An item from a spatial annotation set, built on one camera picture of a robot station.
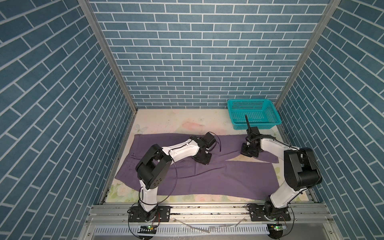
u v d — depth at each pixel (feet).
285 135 3.67
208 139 2.42
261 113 3.92
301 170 1.56
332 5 2.31
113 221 2.51
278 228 2.33
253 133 2.55
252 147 2.38
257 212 2.42
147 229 2.37
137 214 2.47
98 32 2.57
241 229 2.31
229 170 2.91
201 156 2.54
